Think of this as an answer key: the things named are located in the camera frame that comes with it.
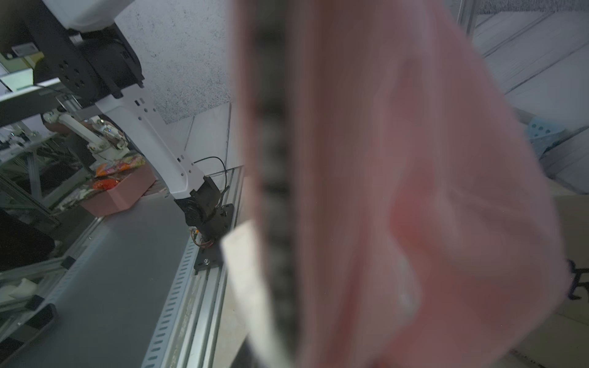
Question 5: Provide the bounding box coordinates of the beige baseball cap black logo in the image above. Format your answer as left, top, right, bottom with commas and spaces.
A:
510, 196, 588, 367

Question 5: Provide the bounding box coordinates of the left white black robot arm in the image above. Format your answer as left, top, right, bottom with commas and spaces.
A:
1, 1, 223, 236

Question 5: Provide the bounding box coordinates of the pink box with snacks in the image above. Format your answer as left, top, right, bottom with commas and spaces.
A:
55, 153, 156, 217

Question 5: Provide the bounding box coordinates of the light blue plastic basket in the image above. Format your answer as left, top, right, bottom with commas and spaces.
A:
525, 117, 567, 159

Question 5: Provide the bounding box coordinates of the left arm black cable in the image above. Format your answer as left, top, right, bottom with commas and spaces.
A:
192, 155, 230, 194

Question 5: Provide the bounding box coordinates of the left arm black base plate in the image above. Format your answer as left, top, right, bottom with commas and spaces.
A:
194, 204, 235, 273

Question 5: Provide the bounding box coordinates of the aluminium front rail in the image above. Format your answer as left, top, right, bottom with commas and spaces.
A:
140, 165, 245, 368

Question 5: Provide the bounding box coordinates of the left aluminium corner post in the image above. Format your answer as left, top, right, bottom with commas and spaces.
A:
456, 0, 480, 37

